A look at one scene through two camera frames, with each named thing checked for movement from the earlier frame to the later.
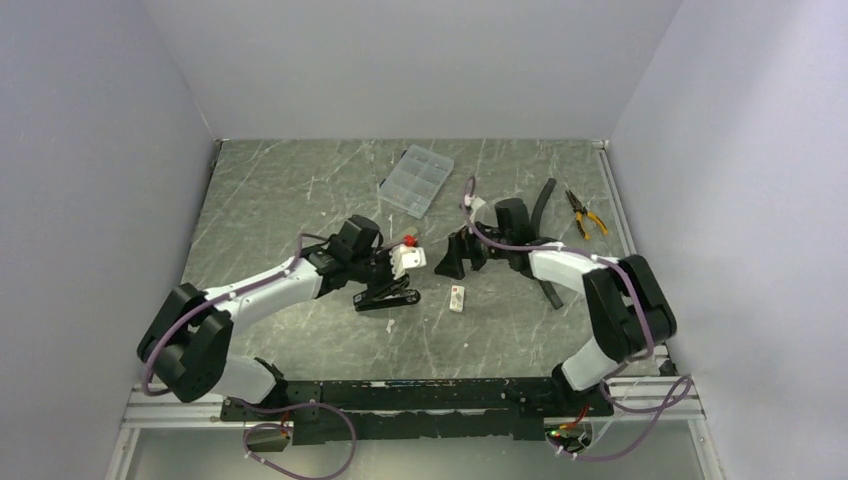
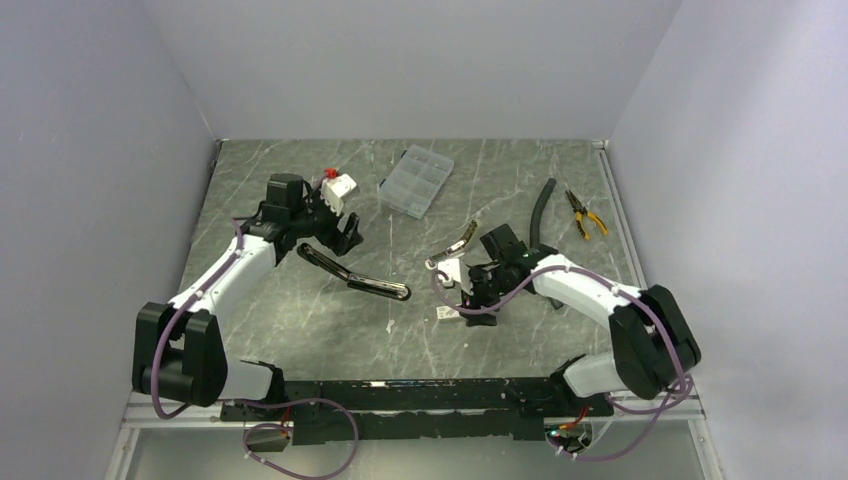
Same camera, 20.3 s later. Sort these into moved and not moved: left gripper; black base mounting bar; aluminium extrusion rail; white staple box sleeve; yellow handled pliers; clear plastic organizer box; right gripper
Moved: left gripper; right gripper; white staple box sleeve
Not moved: black base mounting bar; aluminium extrusion rail; clear plastic organizer box; yellow handled pliers
